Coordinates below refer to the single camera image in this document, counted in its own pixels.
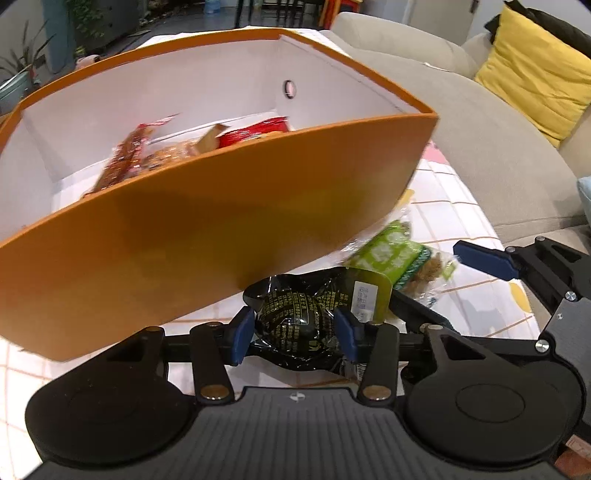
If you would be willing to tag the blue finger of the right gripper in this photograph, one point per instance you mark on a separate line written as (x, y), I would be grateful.
(415, 314)
(494, 262)

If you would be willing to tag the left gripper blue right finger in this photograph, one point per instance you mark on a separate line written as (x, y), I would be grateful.
(349, 332)

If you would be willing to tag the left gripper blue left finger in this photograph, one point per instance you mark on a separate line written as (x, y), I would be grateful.
(241, 333)

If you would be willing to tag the green raisin bag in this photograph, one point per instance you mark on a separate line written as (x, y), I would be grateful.
(416, 269)

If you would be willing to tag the black green nut bag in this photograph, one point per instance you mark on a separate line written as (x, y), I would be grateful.
(294, 326)

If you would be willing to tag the clear caramel nut bag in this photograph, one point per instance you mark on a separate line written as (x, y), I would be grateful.
(182, 151)

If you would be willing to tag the red cartoon snack bag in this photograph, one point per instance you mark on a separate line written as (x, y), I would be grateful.
(271, 126)

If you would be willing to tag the red Mimi fries bag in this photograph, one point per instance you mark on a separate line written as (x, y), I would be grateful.
(126, 155)

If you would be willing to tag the lemon pattern tablecloth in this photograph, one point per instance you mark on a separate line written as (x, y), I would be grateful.
(442, 211)

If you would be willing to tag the beige sofa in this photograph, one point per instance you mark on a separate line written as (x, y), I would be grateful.
(525, 186)

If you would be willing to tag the light blue cushion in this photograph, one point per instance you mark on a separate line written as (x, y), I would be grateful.
(584, 190)

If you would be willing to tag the orange cardboard box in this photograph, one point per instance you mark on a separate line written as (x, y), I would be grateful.
(169, 242)

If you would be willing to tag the yellow cushion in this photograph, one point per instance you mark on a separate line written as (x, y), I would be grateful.
(537, 74)

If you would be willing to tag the orange stool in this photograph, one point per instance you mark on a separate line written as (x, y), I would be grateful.
(332, 8)

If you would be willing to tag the grey plant pot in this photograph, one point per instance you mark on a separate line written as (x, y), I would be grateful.
(14, 90)

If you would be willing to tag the dark drawer cabinet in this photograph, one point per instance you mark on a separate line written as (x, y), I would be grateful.
(116, 18)

